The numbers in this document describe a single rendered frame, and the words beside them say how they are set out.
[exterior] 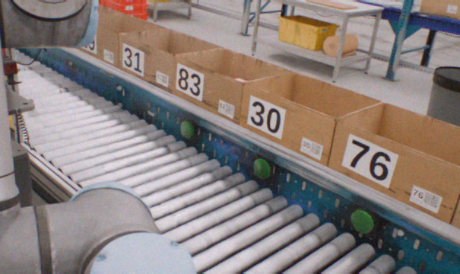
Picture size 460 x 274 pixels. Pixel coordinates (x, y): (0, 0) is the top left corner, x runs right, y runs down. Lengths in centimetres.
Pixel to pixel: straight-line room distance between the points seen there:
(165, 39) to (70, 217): 201
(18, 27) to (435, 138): 126
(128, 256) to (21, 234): 12
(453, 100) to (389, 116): 225
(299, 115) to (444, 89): 251
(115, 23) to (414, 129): 170
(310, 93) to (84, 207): 148
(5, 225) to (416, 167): 113
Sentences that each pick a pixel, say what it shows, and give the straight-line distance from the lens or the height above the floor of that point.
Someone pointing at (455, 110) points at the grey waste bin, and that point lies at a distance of 402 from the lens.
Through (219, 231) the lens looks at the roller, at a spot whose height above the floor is 75.
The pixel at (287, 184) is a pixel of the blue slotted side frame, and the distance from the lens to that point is 167.
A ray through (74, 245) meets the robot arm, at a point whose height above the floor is 127.
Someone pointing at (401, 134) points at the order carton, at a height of 96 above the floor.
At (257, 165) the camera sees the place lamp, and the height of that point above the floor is 82.
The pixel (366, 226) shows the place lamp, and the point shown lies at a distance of 148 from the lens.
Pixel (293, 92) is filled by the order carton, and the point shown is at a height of 97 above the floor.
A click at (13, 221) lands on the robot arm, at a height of 130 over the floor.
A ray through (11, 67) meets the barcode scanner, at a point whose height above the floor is 107.
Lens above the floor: 158
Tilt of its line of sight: 25 degrees down
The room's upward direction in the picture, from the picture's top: 6 degrees clockwise
